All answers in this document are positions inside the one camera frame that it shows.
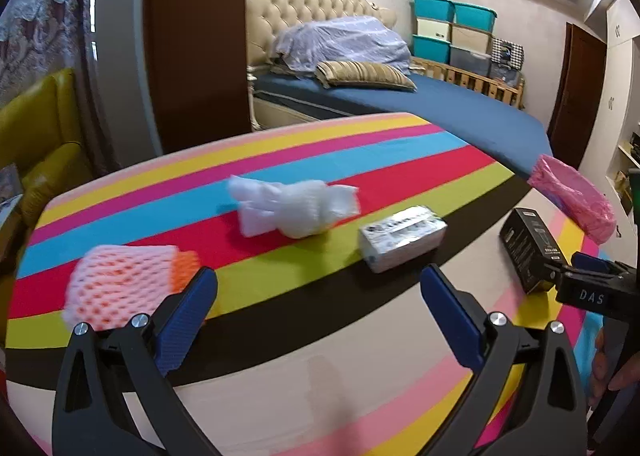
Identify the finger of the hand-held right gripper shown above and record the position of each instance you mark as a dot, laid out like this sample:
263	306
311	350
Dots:
597	263
555	270

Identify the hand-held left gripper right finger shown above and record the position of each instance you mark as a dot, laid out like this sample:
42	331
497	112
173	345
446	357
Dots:
452	321

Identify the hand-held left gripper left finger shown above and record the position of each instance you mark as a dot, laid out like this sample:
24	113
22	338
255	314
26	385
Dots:
185	323

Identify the black cardboard box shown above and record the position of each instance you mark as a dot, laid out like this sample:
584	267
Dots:
527	246

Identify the pink plastic bag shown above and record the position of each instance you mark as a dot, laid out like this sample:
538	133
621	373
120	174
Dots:
575	196

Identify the person's right hand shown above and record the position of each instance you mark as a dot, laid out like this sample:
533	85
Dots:
601	356

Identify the orange in pink foam net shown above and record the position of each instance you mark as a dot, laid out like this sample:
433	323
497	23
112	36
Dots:
120	281

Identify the silver tissue packet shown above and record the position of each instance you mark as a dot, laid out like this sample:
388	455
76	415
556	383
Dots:
400	238

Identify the white foam-net wrapped object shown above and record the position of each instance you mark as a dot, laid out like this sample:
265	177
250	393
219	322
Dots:
295	211

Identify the white built-in shelf cabinet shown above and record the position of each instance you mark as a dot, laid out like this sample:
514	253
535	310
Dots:
622	101

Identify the dark brown wooden door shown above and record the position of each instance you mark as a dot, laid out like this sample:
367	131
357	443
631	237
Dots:
575	96

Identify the blue bed sheet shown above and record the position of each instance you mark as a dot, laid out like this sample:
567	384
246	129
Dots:
450	111

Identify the grey blue fabric bag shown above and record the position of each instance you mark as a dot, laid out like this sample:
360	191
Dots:
504	73

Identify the houndstooth pattern bag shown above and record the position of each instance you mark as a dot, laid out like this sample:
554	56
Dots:
507	53

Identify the yellow leather sofa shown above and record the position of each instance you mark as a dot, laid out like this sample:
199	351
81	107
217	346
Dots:
45	151

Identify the grey translucent storage box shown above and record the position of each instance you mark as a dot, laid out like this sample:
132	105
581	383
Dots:
470	61

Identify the beige storage box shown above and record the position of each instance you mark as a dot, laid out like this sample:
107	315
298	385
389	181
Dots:
471	39

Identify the teal plastic storage box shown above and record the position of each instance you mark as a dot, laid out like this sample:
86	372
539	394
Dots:
431	47
432	8
475	16

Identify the gold striped pillow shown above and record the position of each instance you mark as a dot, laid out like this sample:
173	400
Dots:
365	76

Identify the cream storage box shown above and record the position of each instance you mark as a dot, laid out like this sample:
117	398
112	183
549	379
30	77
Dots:
434	28

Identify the dark brown wooden panel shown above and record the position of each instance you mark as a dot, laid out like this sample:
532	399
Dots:
200	36

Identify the plastic covered light blue quilt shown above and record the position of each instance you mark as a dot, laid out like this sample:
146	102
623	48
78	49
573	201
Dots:
340	43

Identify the lace patterned curtain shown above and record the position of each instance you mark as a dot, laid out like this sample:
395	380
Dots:
35	26

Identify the cream bed with tufted headboard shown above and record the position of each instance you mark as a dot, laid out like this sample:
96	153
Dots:
310	1

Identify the wooden crib rail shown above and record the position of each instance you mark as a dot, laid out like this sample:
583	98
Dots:
480	81

